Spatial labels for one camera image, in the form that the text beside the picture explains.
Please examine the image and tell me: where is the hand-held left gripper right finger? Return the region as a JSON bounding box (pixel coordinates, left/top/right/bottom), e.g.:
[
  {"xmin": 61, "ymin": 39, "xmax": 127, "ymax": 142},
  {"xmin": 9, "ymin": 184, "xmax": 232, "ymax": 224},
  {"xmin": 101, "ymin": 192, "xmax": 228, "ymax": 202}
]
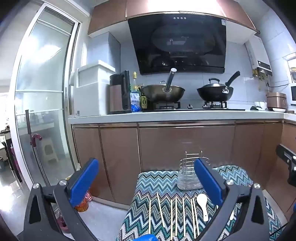
[{"xmin": 194, "ymin": 158, "xmax": 270, "ymax": 241}]

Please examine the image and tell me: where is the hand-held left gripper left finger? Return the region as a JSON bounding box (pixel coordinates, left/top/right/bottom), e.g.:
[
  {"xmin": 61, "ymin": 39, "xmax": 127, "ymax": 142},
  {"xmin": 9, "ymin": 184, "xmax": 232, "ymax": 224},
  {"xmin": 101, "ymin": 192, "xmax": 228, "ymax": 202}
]
[{"xmin": 23, "ymin": 158, "xmax": 100, "ymax": 241}]

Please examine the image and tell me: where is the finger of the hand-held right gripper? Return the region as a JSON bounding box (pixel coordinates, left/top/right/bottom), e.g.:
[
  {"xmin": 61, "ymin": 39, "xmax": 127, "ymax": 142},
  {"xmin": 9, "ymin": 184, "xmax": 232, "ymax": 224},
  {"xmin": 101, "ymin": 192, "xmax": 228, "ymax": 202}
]
[{"xmin": 276, "ymin": 144, "xmax": 296, "ymax": 186}]

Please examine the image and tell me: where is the white ceramic spoon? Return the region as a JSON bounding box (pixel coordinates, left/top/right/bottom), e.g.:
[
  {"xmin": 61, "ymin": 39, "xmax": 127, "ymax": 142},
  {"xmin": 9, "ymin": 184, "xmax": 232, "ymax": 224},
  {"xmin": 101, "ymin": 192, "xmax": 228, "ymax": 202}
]
[{"xmin": 196, "ymin": 194, "xmax": 209, "ymax": 222}]

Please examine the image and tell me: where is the wire utensil holder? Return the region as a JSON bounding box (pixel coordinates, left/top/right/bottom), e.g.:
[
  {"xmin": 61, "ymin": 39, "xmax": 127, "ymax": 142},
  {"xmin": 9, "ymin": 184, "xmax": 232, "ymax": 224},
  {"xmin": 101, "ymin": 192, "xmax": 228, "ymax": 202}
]
[{"xmin": 177, "ymin": 151, "xmax": 207, "ymax": 191}]

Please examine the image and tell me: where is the bunch of bamboo chopsticks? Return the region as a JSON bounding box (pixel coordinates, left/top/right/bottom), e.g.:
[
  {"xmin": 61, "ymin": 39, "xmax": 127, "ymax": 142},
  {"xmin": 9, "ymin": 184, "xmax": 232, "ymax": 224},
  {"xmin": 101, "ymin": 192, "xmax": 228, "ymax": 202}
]
[{"xmin": 170, "ymin": 197, "xmax": 200, "ymax": 241}]

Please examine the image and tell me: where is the bamboo chopstick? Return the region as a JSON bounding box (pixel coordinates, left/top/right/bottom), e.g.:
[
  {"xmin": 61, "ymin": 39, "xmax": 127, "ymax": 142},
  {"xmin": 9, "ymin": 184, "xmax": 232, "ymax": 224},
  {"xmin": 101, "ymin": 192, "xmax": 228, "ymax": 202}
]
[{"xmin": 157, "ymin": 192, "xmax": 166, "ymax": 229}]

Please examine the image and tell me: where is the plastic stool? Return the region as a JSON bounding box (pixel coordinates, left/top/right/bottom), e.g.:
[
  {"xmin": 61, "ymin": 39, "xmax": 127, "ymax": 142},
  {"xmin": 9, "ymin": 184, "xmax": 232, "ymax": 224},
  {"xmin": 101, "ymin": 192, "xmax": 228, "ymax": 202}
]
[{"xmin": 42, "ymin": 137, "xmax": 59, "ymax": 163}]

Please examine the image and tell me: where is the brown rice cooker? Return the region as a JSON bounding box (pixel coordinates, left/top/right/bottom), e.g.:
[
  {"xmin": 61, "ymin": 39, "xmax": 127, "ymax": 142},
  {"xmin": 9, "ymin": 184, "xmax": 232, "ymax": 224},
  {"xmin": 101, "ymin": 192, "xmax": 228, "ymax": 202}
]
[{"xmin": 266, "ymin": 92, "xmax": 287, "ymax": 113}]

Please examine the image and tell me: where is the zigzag knitted cloth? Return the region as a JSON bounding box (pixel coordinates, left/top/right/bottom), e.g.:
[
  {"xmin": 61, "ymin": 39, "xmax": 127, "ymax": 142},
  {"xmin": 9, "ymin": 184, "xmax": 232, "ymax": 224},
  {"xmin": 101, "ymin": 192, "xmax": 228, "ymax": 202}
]
[{"xmin": 116, "ymin": 166, "xmax": 282, "ymax": 241}]

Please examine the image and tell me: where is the dark red umbrella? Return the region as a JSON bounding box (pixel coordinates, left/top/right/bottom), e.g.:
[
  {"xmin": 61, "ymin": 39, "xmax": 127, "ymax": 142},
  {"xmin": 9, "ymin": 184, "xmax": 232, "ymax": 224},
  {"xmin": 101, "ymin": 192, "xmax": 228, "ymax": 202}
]
[{"xmin": 25, "ymin": 110, "xmax": 43, "ymax": 147}]

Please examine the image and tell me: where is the gas stove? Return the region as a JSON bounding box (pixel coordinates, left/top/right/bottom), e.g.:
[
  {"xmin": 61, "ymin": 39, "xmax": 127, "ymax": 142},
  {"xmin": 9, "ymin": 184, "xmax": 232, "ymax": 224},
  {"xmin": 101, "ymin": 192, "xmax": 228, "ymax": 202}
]
[{"xmin": 142, "ymin": 101, "xmax": 245, "ymax": 112}]

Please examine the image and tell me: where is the black wok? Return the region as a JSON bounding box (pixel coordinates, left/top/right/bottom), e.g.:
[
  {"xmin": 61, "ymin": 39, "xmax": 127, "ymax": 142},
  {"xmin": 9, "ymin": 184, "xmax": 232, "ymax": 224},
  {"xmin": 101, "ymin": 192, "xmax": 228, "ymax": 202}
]
[{"xmin": 197, "ymin": 71, "xmax": 241, "ymax": 102}]

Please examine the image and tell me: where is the white storage box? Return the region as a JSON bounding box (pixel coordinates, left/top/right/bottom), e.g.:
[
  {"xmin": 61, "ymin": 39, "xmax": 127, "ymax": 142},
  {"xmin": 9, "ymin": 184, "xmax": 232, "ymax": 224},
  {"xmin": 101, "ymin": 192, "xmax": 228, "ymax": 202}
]
[{"xmin": 73, "ymin": 60, "xmax": 116, "ymax": 117}]

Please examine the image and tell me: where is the black electric kettle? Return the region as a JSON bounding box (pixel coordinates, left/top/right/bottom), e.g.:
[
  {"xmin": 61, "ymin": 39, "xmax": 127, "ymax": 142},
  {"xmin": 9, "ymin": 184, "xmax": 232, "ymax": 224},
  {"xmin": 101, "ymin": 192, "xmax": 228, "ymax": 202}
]
[{"xmin": 109, "ymin": 70, "xmax": 132, "ymax": 114}]

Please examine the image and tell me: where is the blue white packet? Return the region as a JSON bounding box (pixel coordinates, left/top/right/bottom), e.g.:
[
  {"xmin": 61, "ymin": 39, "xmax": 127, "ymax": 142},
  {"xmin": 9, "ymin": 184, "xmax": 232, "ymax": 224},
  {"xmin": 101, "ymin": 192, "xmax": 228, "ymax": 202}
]
[{"xmin": 130, "ymin": 92, "xmax": 142, "ymax": 113}]

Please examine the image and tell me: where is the steel wok lid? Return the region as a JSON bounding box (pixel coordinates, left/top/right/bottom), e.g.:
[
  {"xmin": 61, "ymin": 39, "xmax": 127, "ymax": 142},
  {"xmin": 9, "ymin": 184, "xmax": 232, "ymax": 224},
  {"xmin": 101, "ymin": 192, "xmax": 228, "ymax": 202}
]
[{"xmin": 203, "ymin": 78, "xmax": 226, "ymax": 90}]

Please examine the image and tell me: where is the steel wok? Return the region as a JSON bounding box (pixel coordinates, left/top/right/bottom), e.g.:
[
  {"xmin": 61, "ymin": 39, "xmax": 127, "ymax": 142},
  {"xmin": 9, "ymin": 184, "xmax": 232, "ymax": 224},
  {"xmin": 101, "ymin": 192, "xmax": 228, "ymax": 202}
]
[{"xmin": 141, "ymin": 68, "xmax": 185, "ymax": 103}]

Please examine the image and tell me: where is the dark bottle yellow label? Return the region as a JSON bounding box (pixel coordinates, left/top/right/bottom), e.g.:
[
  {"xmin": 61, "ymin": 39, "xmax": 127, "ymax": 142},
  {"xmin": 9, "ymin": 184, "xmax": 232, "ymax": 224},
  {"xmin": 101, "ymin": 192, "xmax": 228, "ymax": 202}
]
[{"xmin": 140, "ymin": 87, "xmax": 148, "ymax": 110}]

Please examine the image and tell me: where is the white water heater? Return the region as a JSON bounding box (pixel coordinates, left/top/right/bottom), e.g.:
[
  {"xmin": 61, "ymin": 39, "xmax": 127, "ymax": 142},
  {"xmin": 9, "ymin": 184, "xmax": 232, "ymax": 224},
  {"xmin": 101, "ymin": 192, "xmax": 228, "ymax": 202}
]
[{"xmin": 245, "ymin": 35, "xmax": 272, "ymax": 77}]

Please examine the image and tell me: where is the sliding glass door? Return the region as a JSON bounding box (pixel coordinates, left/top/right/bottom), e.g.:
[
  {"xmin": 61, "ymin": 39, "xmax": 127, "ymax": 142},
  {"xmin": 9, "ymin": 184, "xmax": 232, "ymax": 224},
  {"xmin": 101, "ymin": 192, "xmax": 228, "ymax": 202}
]
[{"xmin": 11, "ymin": 0, "xmax": 81, "ymax": 186}]

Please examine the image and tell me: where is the clear bottle yellow cap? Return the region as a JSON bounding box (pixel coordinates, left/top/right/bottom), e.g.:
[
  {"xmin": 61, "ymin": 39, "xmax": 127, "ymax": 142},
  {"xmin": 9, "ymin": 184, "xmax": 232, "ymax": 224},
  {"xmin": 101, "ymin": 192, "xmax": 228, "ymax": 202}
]
[{"xmin": 131, "ymin": 71, "xmax": 141, "ymax": 95}]

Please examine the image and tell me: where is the black range hood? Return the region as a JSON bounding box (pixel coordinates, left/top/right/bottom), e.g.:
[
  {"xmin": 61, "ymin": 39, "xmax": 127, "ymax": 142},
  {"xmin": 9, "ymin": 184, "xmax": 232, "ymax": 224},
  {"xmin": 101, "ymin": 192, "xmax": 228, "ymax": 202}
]
[{"xmin": 128, "ymin": 13, "xmax": 227, "ymax": 75}]

